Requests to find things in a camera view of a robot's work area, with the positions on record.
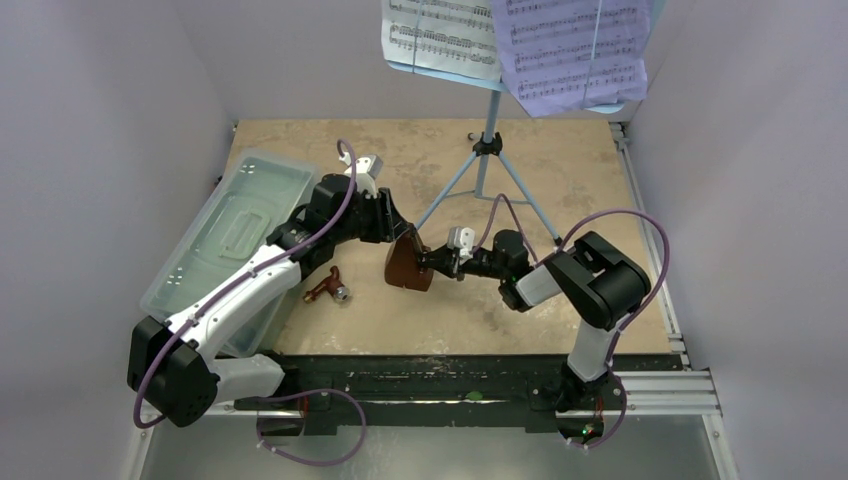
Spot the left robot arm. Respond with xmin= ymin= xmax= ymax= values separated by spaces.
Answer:
xmin=127 ymin=174 xmax=412 ymax=428

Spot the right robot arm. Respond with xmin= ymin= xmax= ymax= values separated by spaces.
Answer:
xmin=409 ymin=227 xmax=652 ymax=408

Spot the brown capo clamp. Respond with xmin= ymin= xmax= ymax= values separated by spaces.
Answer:
xmin=302 ymin=265 xmax=352 ymax=304

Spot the white sheet music page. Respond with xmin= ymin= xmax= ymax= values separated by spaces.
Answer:
xmin=380 ymin=0 xmax=501 ymax=82

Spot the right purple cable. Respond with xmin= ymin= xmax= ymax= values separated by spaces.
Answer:
xmin=473 ymin=193 xmax=672 ymax=452

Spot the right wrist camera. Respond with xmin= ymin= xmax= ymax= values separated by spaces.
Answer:
xmin=446 ymin=226 xmax=476 ymax=264

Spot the clear plastic storage bin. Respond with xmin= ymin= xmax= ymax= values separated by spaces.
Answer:
xmin=140 ymin=148 xmax=322 ymax=321

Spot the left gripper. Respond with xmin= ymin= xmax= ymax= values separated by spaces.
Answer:
xmin=332 ymin=188 xmax=408 ymax=246

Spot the brown metronome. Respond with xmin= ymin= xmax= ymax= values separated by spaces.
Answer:
xmin=384 ymin=235 xmax=434 ymax=292

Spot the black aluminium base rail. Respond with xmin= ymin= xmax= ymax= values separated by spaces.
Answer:
xmin=135 ymin=354 xmax=723 ymax=439

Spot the purple paper sheet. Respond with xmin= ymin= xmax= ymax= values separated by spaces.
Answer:
xmin=491 ymin=0 xmax=654 ymax=117

